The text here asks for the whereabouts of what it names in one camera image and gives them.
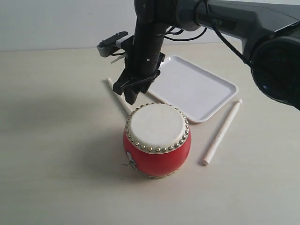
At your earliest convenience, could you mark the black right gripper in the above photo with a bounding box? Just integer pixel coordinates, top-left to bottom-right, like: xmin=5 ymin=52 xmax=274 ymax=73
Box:
xmin=113 ymin=35 xmax=165 ymax=105

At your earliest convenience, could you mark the wooden drumstick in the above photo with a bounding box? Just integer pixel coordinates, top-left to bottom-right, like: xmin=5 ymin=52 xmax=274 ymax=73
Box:
xmin=106 ymin=77 xmax=133 ymax=115
xmin=202 ymin=99 xmax=243 ymax=166

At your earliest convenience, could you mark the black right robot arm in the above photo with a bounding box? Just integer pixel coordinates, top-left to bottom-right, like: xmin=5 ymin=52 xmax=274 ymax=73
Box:
xmin=113 ymin=0 xmax=300 ymax=108

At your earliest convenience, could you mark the red small drum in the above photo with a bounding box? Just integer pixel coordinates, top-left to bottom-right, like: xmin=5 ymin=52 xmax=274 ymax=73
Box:
xmin=123 ymin=103 xmax=191 ymax=178

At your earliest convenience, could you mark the white rectangular tray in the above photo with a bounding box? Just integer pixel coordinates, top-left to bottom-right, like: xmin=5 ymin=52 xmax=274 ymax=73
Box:
xmin=148 ymin=55 xmax=239 ymax=123

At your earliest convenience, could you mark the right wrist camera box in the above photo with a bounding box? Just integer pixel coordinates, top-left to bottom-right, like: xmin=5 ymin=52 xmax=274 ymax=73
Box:
xmin=97 ymin=31 xmax=134 ymax=58

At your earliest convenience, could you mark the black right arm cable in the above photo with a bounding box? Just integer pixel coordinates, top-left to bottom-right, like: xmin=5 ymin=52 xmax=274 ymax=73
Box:
xmin=164 ymin=23 xmax=253 ymax=68

